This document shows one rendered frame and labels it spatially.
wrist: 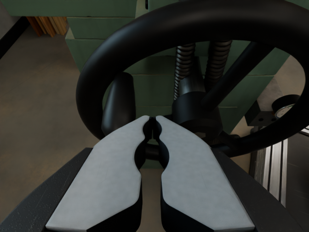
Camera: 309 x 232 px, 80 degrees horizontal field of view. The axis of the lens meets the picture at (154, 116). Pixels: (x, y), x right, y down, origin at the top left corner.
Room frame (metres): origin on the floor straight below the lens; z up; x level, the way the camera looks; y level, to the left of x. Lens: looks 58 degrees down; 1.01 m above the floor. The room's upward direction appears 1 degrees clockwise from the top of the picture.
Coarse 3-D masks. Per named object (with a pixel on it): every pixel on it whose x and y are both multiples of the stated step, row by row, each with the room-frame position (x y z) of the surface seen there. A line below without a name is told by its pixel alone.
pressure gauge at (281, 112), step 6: (288, 96) 0.26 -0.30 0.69; (294, 96) 0.26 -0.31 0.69; (276, 102) 0.26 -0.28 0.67; (282, 102) 0.25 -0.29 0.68; (288, 102) 0.25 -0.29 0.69; (294, 102) 0.25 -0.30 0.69; (276, 108) 0.25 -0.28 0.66; (282, 108) 0.24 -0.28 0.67; (288, 108) 0.24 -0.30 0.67; (276, 114) 0.24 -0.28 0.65; (282, 114) 0.24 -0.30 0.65
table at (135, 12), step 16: (0, 0) 0.30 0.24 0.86; (16, 0) 0.30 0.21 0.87; (32, 0) 0.30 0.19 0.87; (48, 0) 0.30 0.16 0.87; (64, 0) 0.30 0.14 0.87; (80, 0) 0.30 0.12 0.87; (96, 0) 0.30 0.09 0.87; (112, 0) 0.30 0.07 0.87; (128, 0) 0.30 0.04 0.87; (144, 0) 0.29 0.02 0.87; (288, 0) 0.30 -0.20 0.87; (304, 0) 0.30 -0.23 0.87; (32, 16) 0.30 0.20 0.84; (48, 16) 0.30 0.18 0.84; (64, 16) 0.30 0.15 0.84; (80, 16) 0.30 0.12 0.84; (96, 16) 0.30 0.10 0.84; (112, 16) 0.30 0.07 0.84; (128, 16) 0.30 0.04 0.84; (208, 48) 0.21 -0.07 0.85; (240, 48) 0.21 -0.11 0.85
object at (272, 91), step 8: (272, 80) 0.38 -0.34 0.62; (272, 88) 0.34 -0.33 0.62; (264, 96) 0.32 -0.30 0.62; (272, 96) 0.32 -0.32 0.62; (280, 96) 0.32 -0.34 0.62; (256, 104) 0.29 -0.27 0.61; (264, 104) 0.29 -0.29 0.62; (248, 112) 0.30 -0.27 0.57; (256, 112) 0.28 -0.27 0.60; (264, 112) 0.27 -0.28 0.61; (248, 120) 0.28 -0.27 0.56; (256, 120) 0.27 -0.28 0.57; (264, 120) 0.27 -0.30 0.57; (272, 120) 0.27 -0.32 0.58
